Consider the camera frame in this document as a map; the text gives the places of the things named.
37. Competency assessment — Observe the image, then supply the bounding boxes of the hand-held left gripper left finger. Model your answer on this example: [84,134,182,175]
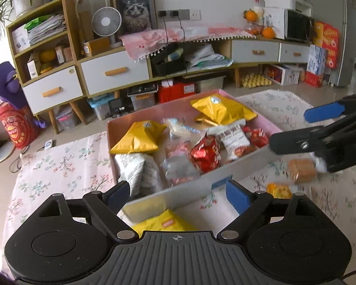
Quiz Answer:
[16,180,140,242]

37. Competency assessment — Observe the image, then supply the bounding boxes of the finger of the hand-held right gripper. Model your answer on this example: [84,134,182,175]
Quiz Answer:
[304,93,356,124]
[269,111,356,155]

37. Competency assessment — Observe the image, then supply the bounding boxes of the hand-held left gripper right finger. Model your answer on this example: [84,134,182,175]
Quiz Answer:
[216,180,321,241]

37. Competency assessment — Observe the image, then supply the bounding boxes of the brown cake packet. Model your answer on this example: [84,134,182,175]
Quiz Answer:
[288,159,318,184]

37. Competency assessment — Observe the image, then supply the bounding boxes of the pink cardboard box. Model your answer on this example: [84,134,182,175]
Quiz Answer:
[107,88,283,226]

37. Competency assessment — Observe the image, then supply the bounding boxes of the red snack packet white print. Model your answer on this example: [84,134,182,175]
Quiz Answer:
[191,135,221,173]

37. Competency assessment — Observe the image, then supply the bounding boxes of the pink snack packet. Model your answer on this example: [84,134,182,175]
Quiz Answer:
[164,142,193,162]

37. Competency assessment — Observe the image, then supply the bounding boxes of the white printed snack packet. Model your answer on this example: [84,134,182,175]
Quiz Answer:
[114,151,165,198]

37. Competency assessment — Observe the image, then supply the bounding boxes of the red patterned snack packet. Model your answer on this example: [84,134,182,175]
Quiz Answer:
[242,126,269,149]

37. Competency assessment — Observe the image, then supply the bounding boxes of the orange snack packet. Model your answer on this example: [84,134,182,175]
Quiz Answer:
[266,183,293,199]

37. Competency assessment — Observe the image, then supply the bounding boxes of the blue white carton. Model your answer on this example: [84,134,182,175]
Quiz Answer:
[307,44,327,75]

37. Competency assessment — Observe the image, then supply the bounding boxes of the yellow chip packet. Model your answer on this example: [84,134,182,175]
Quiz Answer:
[132,209,198,238]

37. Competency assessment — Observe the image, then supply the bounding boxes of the colourful printed box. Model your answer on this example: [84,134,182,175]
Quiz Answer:
[262,64,303,85]

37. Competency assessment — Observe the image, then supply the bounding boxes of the yellow snack packet blue label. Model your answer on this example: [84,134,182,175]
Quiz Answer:
[191,95,254,128]
[110,120,167,155]

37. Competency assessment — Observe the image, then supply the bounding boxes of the clear packet red bits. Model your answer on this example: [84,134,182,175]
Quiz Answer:
[160,157,201,186]

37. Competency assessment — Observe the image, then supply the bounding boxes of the red gift carton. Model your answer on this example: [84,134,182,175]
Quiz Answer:
[313,21,340,69]

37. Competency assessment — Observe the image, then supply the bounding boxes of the yellow egg tray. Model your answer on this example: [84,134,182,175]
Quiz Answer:
[240,74,272,89]

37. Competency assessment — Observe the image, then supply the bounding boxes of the grey refrigerator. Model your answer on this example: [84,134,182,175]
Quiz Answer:
[329,0,356,86]

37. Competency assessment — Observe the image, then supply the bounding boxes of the clear plastic storage bin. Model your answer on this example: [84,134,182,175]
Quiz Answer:
[87,95,116,121]
[127,86,156,110]

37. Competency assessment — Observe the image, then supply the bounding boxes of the black microwave oven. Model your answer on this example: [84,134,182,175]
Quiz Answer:
[283,9,315,42]

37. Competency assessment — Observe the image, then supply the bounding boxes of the white blue snack packet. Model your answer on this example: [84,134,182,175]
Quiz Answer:
[163,118,201,140]

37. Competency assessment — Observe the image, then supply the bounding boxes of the red flat box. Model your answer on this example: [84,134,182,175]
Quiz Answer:
[157,80,196,104]

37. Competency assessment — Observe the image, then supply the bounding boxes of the white foam box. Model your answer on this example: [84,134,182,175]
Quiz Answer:
[262,0,313,12]

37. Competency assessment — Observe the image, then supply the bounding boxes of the long low wooden cabinet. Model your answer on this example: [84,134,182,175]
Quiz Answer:
[77,33,312,100]

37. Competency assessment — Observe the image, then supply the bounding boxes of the red round snack bucket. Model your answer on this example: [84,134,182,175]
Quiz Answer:
[0,102,40,149]

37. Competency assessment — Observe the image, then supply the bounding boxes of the pile of folded cloths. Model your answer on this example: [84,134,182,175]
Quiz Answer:
[185,43,235,69]

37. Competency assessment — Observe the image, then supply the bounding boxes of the black bag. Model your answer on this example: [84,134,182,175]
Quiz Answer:
[150,43,187,76]

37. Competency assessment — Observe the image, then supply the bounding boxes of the pink fringed cloth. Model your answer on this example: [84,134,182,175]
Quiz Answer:
[119,25,257,63]

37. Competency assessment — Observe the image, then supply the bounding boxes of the small cardboard box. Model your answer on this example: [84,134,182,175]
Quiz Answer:
[83,37,111,57]

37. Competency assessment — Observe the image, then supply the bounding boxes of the small white carton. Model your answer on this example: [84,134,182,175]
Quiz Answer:
[27,53,42,79]

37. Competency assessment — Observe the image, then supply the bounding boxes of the purple plush toy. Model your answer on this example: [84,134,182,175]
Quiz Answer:
[0,61,48,128]

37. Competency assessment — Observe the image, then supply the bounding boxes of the tall wooden shelf cabinet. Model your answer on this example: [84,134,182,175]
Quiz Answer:
[6,0,88,134]

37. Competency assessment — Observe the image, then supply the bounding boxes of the small white desk fan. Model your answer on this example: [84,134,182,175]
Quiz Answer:
[91,7,123,48]

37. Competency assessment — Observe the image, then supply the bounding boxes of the stack of papers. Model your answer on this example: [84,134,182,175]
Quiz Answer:
[27,15,67,46]

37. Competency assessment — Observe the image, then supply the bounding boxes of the framed cat picture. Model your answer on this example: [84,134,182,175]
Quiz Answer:
[109,0,158,36]

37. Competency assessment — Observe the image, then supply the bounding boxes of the white drawer wooden handle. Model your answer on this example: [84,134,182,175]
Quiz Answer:
[81,50,150,95]
[280,43,310,63]
[22,65,84,114]
[231,40,280,63]

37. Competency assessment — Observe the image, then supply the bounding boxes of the wall socket strip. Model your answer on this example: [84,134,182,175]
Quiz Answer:
[158,9,201,21]

